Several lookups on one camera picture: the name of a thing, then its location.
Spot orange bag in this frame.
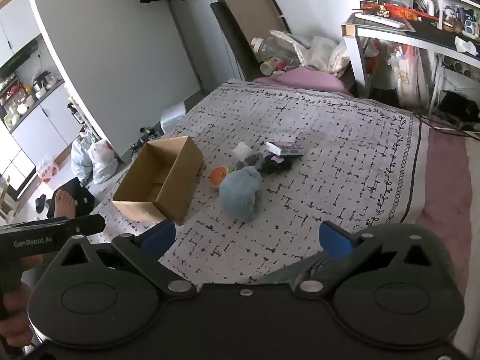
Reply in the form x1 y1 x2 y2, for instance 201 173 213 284
364 40 382 76

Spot red packet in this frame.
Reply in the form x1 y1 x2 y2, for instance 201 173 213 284
382 2 438 22

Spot brown cardboard box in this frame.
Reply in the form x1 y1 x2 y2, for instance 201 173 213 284
112 135 206 226

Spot person's foot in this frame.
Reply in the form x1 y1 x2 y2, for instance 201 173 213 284
53 190 78 219

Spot white plastic bags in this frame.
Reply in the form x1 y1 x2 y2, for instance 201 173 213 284
269 29 351 75

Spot clear plastic bottle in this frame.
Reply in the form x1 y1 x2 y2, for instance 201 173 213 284
250 36 297 62

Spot small printed box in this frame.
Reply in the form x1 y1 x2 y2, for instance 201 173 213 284
265 140 305 157

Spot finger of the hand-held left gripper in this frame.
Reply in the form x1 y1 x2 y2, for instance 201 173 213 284
56 178 94 217
62 214 106 238

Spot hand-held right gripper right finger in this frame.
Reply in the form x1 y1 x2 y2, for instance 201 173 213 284
294 220 449 301

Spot pink white pack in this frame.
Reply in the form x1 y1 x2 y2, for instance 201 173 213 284
37 157 59 184

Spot blue soft cloth bundle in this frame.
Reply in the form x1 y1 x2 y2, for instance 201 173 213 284
218 165 264 221

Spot orange plush toy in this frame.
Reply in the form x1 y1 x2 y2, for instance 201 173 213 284
209 166 230 191

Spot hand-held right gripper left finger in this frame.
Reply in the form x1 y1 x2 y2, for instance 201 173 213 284
52 219 197 301

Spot grey cloth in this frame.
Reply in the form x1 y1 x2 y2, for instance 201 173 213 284
235 153 261 170

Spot white kitchen cabinet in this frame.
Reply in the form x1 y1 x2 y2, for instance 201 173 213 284
0 0 82 205

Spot row of white tubes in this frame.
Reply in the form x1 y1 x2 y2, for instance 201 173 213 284
440 56 476 79

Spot brown framed board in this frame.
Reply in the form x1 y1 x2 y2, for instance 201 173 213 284
212 0 294 37
210 2 265 82

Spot white desk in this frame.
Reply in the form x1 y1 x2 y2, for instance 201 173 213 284
340 12 480 100

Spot black cloth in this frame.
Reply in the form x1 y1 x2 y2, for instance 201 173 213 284
258 154 298 176

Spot pink white hanging bag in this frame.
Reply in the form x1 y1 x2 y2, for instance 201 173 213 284
389 44 430 104

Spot black slipper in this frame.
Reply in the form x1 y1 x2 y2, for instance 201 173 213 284
34 194 53 215

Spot white red plastic bag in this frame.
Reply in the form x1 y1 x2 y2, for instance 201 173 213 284
87 140 120 185

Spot assorted kitchenware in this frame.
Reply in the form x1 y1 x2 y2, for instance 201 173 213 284
0 68 64 129

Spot black tripod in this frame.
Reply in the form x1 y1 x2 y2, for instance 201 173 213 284
128 127 163 151

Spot person's left hand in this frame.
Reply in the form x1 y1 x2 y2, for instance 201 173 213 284
0 281 36 355

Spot long white remote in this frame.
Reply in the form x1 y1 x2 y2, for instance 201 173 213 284
354 12 407 29

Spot black cable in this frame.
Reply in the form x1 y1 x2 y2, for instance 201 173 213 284
410 110 480 137

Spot white black patterned blanket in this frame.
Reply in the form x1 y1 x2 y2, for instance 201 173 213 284
88 79 430 284

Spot pink pillow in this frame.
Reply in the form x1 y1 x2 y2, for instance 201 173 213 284
277 67 351 95

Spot black desk mat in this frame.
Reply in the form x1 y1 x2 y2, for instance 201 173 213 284
408 18 480 52

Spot grey blue plastic bag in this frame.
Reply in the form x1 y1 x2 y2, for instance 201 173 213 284
70 134 94 187

